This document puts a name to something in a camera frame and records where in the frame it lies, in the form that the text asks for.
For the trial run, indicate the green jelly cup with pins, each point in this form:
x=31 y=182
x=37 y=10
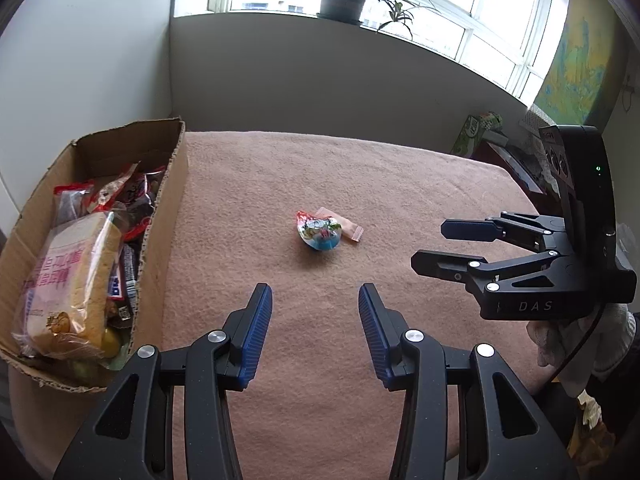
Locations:
x=111 y=344

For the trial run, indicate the yellow green wall painting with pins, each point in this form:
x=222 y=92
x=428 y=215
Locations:
x=580 y=60

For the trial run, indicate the red blue jelly cup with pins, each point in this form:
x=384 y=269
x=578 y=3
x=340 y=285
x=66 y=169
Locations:
x=320 y=232

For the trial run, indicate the white framed window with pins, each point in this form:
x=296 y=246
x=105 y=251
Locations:
x=500 y=35

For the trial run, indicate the person's right hand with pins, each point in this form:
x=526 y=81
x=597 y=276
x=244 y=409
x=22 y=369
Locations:
x=550 y=342

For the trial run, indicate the white radiator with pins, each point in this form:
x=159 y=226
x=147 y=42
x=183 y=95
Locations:
x=537 y=120

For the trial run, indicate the brown chocolate bar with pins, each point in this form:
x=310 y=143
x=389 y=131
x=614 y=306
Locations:
x=122 y=272

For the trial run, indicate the sliced bread packet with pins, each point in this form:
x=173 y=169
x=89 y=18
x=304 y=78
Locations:
x=65 y=280

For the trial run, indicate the green carton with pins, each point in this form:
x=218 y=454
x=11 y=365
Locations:
x=470 y=135

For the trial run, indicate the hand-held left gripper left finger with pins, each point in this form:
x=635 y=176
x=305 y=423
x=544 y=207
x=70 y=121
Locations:
x=257 y=330

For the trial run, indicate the dark cake packet red edges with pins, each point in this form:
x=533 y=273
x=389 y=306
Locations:
x=135 y=192
x=72 y=202

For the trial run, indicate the potted spider plant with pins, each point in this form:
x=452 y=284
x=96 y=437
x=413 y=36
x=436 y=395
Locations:
x=342 y=5

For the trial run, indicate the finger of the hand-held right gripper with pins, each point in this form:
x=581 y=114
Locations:
x=450 y=265
x=467 y=230

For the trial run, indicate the black chocolate bar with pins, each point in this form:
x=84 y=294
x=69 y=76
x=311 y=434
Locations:
x=120 y=312

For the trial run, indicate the cardboard box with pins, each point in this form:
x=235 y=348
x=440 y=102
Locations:
x=170 y=200

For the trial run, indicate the pink candy wrapper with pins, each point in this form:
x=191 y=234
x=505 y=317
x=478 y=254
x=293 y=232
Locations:
x=350 y=230

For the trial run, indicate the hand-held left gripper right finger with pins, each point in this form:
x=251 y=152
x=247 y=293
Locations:
x=372 y=330

